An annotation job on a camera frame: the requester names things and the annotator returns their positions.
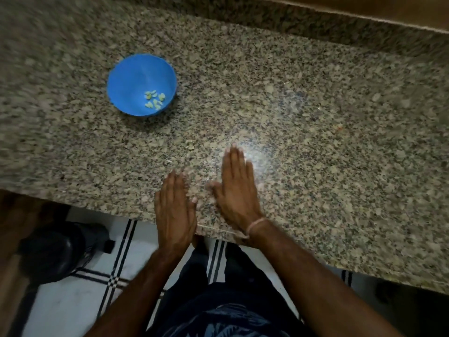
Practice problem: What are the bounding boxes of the person's right forearm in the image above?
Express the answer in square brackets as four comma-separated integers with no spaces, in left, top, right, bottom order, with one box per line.
[250,221,404,337]

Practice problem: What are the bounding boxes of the pile of peeled garlic cloves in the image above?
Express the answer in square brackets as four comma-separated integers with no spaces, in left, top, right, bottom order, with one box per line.
[144,90,166,110]

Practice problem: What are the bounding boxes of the dark trousers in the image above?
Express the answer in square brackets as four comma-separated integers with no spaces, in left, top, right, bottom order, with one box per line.
[147,242,306,337]

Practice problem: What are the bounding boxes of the dark leaf-patterned shirt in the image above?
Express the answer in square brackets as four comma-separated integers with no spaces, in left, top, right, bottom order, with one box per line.
[165,303,293,337]

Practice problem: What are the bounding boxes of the black plastic canister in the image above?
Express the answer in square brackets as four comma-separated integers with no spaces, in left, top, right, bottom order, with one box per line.
[18,221,116,285]

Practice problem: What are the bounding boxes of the person's right hand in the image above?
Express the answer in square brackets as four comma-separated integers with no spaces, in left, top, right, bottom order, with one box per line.
[207,144,264,240]

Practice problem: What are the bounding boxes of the person's left hand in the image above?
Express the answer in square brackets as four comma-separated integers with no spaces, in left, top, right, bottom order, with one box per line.
[154,170,198,257]

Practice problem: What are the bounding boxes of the blue plastic bowl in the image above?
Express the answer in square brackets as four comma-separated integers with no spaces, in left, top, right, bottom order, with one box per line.
[107,54,177,117]

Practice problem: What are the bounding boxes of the pale thread wristband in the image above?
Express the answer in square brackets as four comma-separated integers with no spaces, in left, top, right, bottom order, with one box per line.
[245,217,271,240]

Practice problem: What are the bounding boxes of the person's left forearm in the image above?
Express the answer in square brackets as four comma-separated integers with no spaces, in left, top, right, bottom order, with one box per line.
[83,247,190,337]

